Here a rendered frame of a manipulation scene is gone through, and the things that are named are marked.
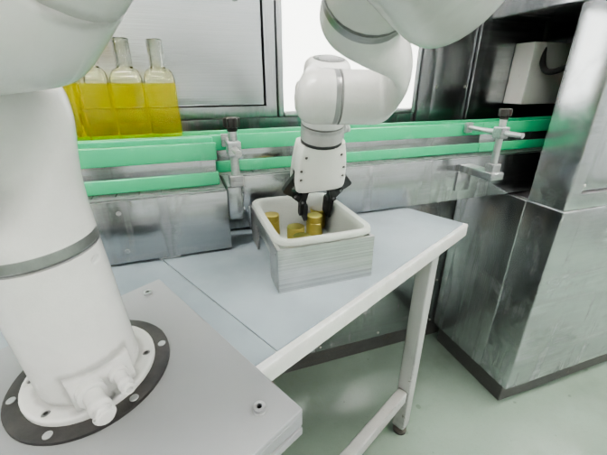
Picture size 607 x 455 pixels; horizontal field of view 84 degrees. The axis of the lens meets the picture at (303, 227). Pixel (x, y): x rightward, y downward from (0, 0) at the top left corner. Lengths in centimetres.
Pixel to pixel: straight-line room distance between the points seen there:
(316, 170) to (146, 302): 35
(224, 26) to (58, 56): 71
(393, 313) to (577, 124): 87
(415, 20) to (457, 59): 103
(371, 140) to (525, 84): 63
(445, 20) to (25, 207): 31
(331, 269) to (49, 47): 46
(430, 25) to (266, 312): 41
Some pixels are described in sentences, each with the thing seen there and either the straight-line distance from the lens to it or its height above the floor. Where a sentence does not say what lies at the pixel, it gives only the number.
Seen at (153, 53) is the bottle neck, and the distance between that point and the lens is 77.
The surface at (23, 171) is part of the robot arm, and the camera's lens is 32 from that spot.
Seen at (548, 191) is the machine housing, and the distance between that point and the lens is 114.
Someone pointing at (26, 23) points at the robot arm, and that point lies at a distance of 22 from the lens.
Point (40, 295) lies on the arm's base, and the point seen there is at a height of 91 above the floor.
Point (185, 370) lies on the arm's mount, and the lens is 41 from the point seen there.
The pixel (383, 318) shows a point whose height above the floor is 19.
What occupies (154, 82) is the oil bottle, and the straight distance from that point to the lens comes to 75.
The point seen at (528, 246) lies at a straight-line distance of 120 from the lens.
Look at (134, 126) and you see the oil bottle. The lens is 76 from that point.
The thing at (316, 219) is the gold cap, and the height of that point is 81.
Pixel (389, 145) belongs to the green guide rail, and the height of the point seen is 92.
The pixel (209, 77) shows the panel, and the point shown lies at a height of 108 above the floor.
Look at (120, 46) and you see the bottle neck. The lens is 77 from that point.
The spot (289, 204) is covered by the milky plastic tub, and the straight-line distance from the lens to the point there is 73.
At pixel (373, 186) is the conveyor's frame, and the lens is 88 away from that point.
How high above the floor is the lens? 107
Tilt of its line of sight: 24 degrees down
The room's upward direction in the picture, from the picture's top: straight up
